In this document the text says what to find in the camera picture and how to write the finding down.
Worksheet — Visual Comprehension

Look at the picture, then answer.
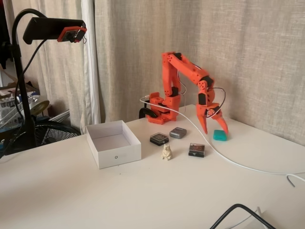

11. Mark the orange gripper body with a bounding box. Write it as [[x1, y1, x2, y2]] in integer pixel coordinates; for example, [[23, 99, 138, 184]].
[[195, 92, 223, 120]]

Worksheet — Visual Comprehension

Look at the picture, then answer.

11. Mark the orange fixed gripper finger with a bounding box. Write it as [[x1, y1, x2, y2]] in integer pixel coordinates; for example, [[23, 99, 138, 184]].
[[196, 111, 209, 135]]

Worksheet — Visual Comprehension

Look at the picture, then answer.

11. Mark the orange moving gripper finger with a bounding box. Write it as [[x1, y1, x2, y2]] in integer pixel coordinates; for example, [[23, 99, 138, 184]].
[[211, 113, 229, 135]]

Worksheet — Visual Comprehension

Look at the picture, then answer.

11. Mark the teal green cube case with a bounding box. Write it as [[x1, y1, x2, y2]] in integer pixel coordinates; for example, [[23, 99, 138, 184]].
[[213, 129, 229, 142]]

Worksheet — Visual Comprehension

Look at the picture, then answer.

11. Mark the white cardboard box bin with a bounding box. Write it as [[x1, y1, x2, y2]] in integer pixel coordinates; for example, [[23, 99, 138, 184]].
[[85, 120, 142, 170]]

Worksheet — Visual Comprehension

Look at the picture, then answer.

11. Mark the grey metal case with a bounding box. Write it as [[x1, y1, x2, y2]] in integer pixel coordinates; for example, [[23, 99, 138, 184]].
[[169, 127, 187, 139]]

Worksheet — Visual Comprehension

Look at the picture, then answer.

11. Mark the black box with clear lid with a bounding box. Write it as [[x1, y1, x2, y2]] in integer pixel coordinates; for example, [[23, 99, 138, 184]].
[[188, 143, 206, 157]]

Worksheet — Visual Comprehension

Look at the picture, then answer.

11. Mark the cream bear figurine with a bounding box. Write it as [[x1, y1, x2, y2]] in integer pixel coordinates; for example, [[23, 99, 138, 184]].
[[161, 144, 174, 161]]

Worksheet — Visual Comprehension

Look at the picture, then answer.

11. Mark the black box with red top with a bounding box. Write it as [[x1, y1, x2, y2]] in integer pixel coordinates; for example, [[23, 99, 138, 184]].
[[150, 132, 167, 144]]

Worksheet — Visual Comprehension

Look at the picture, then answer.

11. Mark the black table clamp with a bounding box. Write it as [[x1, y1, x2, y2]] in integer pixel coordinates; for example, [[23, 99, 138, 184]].
[[139, 107, 159, 119]]

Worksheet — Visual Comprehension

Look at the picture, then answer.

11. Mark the beige linen curtain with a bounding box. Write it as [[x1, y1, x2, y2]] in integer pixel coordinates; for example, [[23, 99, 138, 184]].
[[94, 0, 305, 146]]

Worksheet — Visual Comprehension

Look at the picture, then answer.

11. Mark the white curtain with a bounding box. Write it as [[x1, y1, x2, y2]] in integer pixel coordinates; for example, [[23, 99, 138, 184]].
[[3, 0, 102, 134]]

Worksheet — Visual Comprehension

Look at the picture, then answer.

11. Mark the black floor fan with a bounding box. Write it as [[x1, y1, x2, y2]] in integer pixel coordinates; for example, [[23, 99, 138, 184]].
[[33, 120, 81, 146]]

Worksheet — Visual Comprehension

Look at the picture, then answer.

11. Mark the metal lamp shade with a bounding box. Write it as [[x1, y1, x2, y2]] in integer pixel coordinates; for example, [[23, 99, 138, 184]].
[[29, 94, 51, 115]]

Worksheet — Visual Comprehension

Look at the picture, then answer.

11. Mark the cardboard box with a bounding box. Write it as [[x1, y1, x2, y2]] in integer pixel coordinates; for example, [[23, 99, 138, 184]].
[[0, 82, 41, 102]]

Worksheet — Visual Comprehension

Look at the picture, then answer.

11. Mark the black and white gripper wire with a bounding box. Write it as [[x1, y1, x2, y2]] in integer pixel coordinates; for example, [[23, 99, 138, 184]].
[[209, 87, 227, 118]]

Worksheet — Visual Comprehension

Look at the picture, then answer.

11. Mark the long white cable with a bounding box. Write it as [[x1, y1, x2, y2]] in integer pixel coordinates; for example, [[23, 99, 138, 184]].
[[139, 96, 305, 176]]

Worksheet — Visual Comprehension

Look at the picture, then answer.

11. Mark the white cable end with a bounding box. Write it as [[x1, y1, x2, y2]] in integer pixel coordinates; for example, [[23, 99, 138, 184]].
[[286, 174, 305, 187]]

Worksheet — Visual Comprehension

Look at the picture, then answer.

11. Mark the thick black cable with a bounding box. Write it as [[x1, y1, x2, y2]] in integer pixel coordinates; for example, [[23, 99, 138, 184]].
[[209, 203, 277, 229]]

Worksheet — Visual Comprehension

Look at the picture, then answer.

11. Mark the orange mounted camera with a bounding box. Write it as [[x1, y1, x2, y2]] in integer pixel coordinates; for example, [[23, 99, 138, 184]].
[[57, 26, 88, 44]]

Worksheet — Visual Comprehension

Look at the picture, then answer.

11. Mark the black gooseneck camera stand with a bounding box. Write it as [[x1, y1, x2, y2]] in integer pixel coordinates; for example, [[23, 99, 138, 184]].
[[4, 8, 87, 156]]

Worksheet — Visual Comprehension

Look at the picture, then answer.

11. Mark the black camera cable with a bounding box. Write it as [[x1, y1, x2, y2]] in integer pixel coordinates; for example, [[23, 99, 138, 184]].
[[2, 39, 47, 156]]

